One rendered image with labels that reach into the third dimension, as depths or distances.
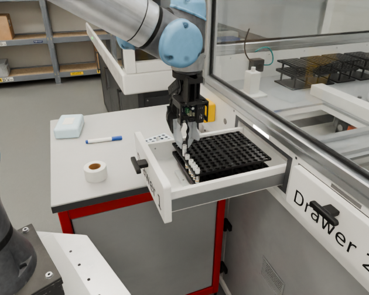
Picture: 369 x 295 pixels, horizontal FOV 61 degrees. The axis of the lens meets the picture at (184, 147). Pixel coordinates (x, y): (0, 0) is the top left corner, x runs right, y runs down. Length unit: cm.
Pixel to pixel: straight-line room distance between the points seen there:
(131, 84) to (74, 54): 351
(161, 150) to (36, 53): 423
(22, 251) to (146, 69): 112
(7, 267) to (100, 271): 21
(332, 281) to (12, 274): 69
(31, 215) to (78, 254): 143
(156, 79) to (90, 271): 106
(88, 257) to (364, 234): 59
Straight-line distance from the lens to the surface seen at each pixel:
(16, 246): 65
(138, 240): 115
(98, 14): 49
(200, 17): 70
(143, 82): 159
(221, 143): 92
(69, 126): 131
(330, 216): 70
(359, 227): 70
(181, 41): 52
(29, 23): 500
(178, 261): 129
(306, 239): 90
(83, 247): 83
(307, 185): 78
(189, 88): 73
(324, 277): 90
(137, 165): 79
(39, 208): 227
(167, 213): 74
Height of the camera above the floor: 134
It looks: 30 degrees down
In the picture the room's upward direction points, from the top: straight up
